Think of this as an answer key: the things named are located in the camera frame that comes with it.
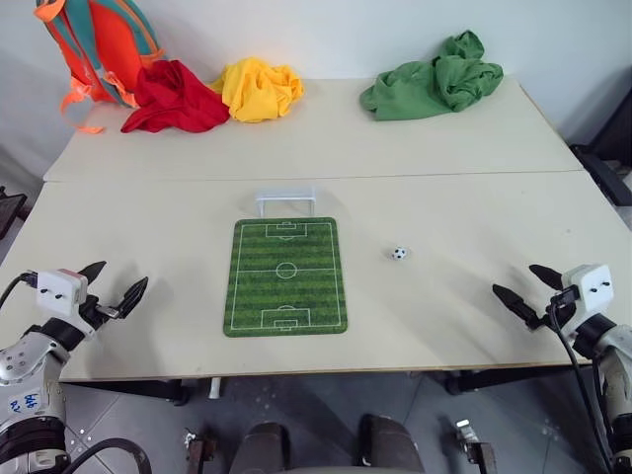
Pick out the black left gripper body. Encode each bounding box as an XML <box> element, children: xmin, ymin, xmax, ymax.
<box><xmin>73</xmin><ymin>292</ymin><xmax>121</xmax><ymax>340</ymax></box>

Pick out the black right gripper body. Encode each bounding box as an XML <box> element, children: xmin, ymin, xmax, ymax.
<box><xmin>524</xmin><ymin>295</ymin><xmax>578</xmax><ymax>338</ymax></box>

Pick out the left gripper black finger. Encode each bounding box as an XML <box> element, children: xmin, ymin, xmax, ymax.
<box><xmin>115</xmin><ymin>276</ymin><xmax>150</xmax><ymax>320</ymax></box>
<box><xmin>80</xmin><ymin>261</ymin><xmax>108</xmax><ymax>286</ymax></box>

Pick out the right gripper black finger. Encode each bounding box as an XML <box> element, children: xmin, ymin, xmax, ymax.
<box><xmin>528</xmin><ymin>264</ymin><xmax>565</xmax><ymax>292</ymax></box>
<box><xmin>492</xmin><ymin>282</ymin><xmax>539</xmax><ymax>323</ymax></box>

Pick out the green soccer field mat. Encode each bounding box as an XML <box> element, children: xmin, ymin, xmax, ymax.
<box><xmin>222</xmin><ymin>216</ymin><xmax>349</xmax><ymax>339</ymax></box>

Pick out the black chair base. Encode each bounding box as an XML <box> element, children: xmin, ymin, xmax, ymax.
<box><xmin>569</xmin><ymin>63</ymin><xmax>632</xmax><ymax>208</ymax></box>

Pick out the small white toy goal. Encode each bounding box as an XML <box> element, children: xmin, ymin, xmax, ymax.
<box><xmin>254</xmin><ymin>184</ymin><xmax>319</xmax><ymax>217</ymax></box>

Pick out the crumpled red cloth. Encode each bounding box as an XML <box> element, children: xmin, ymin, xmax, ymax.
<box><xmin>119</xmin><ymin>59</ymin><xmax>232</xmax><ymax>135</ymax></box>

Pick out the dark rounded shape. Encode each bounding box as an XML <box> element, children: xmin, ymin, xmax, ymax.
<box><xmin>240</xmin><ymin>421</ymin><xmax>291</xmax><ymax>474</ymax></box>
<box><xmin>356</xmin><ymin>413</ymin><xmax>427</xmax><ymax>474</ymax></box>

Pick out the crumpled green cloth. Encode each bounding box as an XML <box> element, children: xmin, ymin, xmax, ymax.
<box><xmin>358</xmin><ymin>30</ymin><xmax>506</xmax><ymax>121</ymax></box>

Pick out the orange and teal backpack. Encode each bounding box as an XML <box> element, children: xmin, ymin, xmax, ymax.
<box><xmin>33</xmin><ymin>0</ymin><xmax>167</xmax><ymax>135</ymax></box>

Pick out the crumpled yellow cloth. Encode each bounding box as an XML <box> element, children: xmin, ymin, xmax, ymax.
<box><xmin>210</xmin><ymin>56</ymin><xmax>305</xmax><ymax>124</ymax></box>

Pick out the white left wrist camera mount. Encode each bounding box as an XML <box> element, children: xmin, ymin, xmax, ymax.
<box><xmin>36</xmin><ymin>268</ymin><xmax>91</xmax><ymax>318</ymax></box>

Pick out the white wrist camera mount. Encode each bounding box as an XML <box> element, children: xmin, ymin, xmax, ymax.
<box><xmin>36</xmin><ymin>268</ymin><xmax>91</xmax><ymax>318</ymax></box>
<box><xmin>564</xmin><ymin>264</ymin><xmax>614</xmax><ymax>318</ymax></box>

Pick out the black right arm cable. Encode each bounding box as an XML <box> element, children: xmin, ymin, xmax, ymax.
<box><xmin>544</xmin><ymin>288</ymin><xmax>615</xmax><ymax>474</ymax></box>

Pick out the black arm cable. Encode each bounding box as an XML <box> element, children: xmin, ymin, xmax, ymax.
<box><xmin>544</xmin><ymin>288</ymin><xmax>615</xmax><ymax>474</ymax></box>
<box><xmin>0</xmin><ymin>270</ymin><xmax>40</xmax><ymax>311</ymax></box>

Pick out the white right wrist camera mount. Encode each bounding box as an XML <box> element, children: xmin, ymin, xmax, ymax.
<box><xmin>564</xmin><ymin>264</ymin><xmax>614</xmax><ymax>318</ymax></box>

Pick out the black table frame beam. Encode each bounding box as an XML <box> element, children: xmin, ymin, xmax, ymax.
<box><xmin>442</xmin><ymin>363</ymin><xmax>594</xmax><ymax>396</ymax></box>
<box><xmin>59</xmin><ymin>378</ymin><xmax>193</xmax><ymax>407</ymax></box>

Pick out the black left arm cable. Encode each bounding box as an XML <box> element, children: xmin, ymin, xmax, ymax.
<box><xmin>0</xmin><ymin>270</ymin><xmax>40</xmax><ymax>311</ymax></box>

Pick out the black stand with frame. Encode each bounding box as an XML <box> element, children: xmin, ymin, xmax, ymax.
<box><xmin>0</xmin><ymin>185</ymin><xmax>29</xmax><ymax>239</ymax></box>

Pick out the metal bracket on floor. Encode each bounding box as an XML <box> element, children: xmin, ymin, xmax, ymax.
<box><xmin>451</xmin><ymin>418</ymin><xmax>496</xmax><ymax>466</ymax></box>
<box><xmin>183</xmin><ymin>428</ymin><xmax>219</xmax><ymax>474</ymax></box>

